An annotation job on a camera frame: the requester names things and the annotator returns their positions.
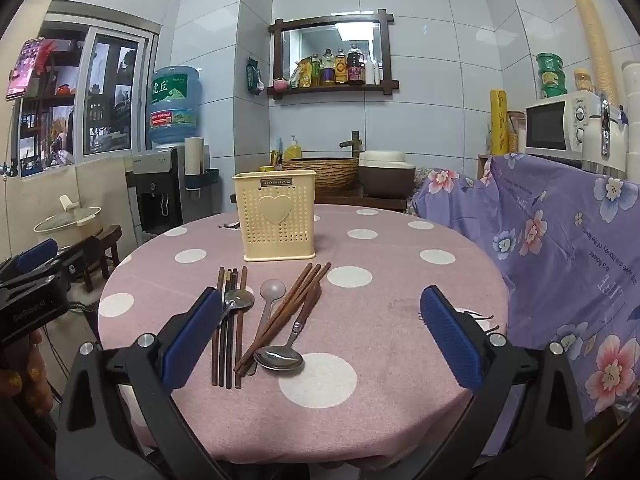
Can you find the bronze faucet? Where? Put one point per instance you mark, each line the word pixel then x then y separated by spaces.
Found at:
pixel 352 142

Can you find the white microwave oven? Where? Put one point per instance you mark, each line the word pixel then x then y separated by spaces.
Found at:
pixel 550 127

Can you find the brown wooden chopstick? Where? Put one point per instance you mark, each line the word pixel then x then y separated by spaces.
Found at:
pixel 295 297
pixel 302 300
pixel 216 360
pixel 290 292
pixel 240 350

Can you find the green hanging packet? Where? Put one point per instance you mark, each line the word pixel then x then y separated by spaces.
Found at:
pixel 255 77

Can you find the small glass jar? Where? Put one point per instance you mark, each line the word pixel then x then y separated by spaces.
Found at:
pixel 584 81

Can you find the dark soy sauce bottle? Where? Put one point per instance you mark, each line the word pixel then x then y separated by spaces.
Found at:
pixel 355 67

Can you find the cream plastic utensil holder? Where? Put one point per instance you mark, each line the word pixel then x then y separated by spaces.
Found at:
pixel 275 220

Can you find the yellow soap dispenser bottle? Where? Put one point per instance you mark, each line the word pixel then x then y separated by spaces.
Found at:
pixel 293 149

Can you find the all-metal spoon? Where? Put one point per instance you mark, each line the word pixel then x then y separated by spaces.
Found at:
pixel 241 300

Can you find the yellow wrapped roll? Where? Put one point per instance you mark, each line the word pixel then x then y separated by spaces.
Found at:
pixel 498 125

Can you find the yellow cleaning sponge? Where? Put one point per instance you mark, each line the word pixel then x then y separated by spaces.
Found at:
pixel 267 166

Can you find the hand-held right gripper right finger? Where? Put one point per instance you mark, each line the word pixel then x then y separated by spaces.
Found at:
pixel 450 340

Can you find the small white bottle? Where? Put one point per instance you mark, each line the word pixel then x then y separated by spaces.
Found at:
pixel 370 72

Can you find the blue water jug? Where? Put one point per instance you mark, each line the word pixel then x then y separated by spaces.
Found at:
pixel 175 110

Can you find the amber sauce bottle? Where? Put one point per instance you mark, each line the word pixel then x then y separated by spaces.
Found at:
pixel 340 69

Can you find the translucent plastic spoon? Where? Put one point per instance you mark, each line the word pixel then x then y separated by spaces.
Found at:
pixel 272 290

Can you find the yellow sauce pouch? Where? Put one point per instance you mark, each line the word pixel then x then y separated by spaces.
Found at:
pixel 301 74

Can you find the stack of green bowls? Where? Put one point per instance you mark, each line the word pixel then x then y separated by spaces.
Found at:
pixel 551 76

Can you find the white cup stack tube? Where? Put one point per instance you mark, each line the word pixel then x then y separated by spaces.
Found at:
pixel 194 160

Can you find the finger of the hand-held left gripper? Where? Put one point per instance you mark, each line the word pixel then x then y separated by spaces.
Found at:
pixel 75 262
pixel 35 256

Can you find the dark wooden counter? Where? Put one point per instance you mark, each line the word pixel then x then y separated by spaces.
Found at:
pixel 360 202

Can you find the woven utensil basket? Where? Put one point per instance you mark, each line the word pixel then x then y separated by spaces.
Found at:
pixel 516 135

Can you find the sliding glass window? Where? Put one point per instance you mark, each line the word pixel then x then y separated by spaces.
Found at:
pixel 107 95

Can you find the green capped bottle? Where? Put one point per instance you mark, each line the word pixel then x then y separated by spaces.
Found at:
pixel 315 70

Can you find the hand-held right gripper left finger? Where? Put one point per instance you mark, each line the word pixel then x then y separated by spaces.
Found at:
pixel 192 340

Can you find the small pink bowl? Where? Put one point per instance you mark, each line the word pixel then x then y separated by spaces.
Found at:
pixel 280 83

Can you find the brown and white cooker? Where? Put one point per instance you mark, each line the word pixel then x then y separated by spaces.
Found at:
pixel 387 175

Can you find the wooden framed mirror shelf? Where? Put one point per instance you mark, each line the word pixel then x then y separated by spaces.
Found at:
pixel 385 50

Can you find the purple floral cloth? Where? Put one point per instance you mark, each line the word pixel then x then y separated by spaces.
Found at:
pixel 550 240

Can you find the pink polka dot tablecloth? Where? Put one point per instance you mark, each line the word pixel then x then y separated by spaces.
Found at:
pixel 380 320

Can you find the grey water dispenser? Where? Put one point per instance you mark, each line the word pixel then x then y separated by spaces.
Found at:
pixel 155 190

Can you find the person's left hand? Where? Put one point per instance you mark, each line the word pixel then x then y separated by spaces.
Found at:
pixel 30 380

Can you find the dark wooden stool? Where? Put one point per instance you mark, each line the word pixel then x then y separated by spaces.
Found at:
pixel 102 252

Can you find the white pot with lid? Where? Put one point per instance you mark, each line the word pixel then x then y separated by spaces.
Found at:
pixel 67 222

